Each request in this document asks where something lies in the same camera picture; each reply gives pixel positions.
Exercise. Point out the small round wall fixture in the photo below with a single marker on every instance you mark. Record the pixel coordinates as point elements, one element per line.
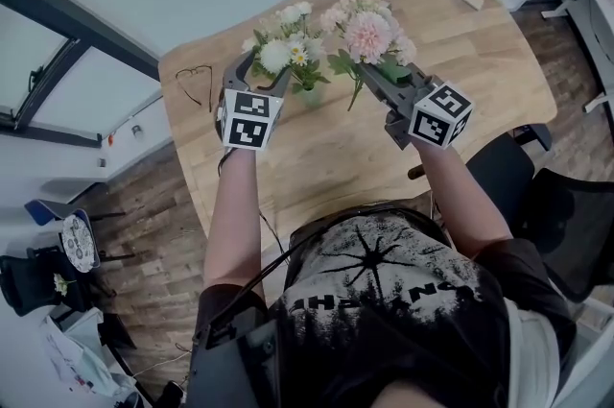
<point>136,130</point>

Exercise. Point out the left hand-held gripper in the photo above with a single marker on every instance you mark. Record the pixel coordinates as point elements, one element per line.
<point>247,123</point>

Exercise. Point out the pale green vase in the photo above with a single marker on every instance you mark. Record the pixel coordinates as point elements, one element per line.
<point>311,96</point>

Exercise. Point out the round patterned cushion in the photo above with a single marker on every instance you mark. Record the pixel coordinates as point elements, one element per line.
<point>77,243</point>

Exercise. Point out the white desk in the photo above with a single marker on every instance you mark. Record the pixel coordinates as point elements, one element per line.
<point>599,12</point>

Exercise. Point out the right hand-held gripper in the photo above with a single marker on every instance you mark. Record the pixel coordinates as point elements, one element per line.
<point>436,118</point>

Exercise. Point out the blue chair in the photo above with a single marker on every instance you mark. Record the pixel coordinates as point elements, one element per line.
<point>43,207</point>

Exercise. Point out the white plastic bag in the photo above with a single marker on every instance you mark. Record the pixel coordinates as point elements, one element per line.
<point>81,358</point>

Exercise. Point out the black office chair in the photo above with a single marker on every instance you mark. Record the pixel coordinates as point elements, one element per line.
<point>508,185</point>

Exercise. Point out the white flower bouquet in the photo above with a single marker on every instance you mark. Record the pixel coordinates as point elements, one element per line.
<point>276,53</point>

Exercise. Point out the grey waist pack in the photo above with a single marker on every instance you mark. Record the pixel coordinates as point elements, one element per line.
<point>230,367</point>

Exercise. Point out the black-framed window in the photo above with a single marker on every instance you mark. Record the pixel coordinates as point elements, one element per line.
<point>57,84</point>

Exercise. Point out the person's left forearm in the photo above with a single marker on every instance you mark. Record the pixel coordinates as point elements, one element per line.
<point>232,223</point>

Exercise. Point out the thin-framed eyeglasses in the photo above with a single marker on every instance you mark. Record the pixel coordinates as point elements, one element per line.
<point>210,84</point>

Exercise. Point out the person's black printed t-shirt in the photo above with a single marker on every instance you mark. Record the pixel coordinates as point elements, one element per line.
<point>384,315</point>

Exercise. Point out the pink flower bouquet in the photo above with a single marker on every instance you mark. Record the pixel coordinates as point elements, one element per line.
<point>367,36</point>

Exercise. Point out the person's right forearm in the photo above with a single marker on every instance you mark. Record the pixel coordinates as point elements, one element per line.
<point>455,199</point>

